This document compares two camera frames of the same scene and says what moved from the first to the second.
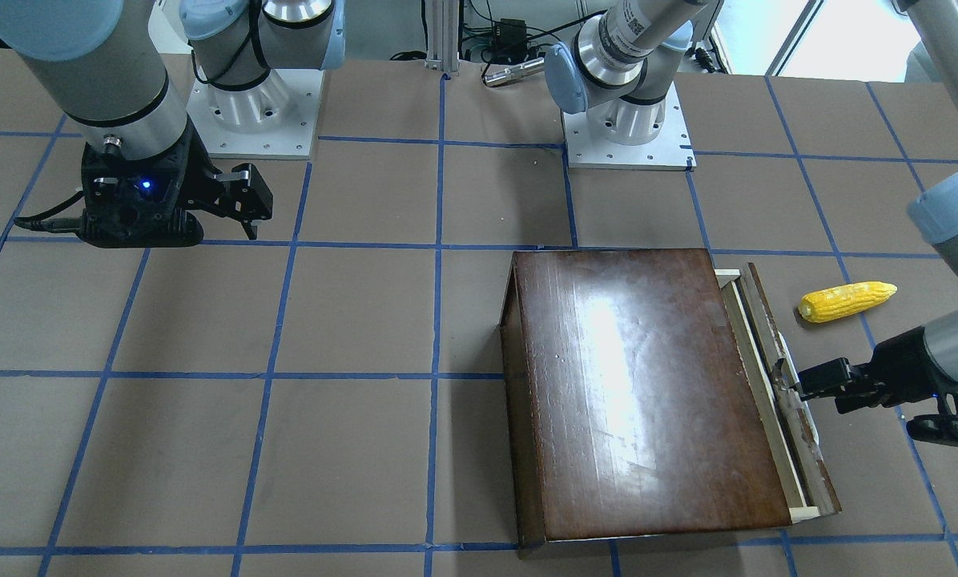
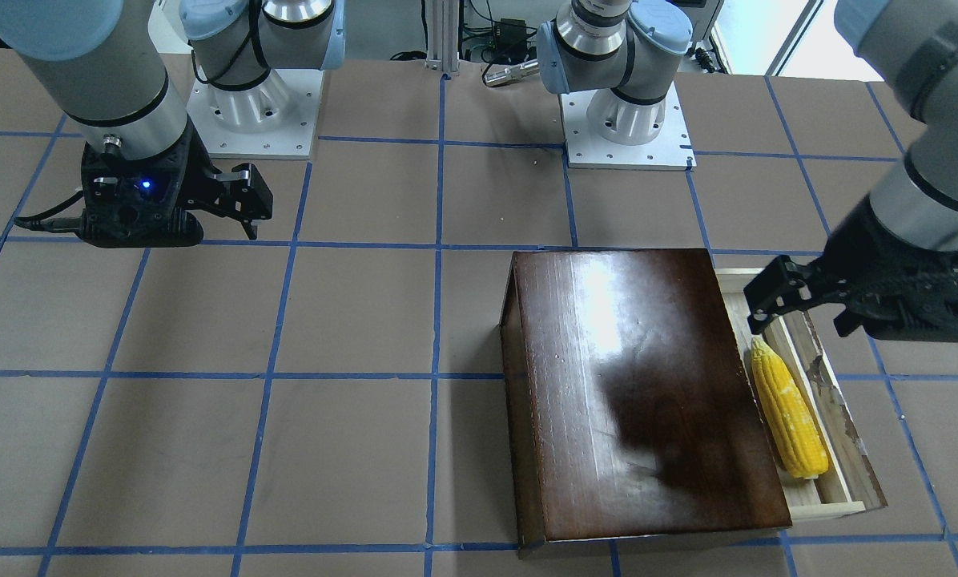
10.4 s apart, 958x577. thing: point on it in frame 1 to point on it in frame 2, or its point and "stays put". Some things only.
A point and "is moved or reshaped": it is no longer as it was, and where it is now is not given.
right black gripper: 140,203 stays put
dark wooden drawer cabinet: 629,410 stays put
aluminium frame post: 443,35 stays put
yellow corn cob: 839,300 is moved or reshaped
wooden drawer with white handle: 806,487 to 853,482
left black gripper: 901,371 to 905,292
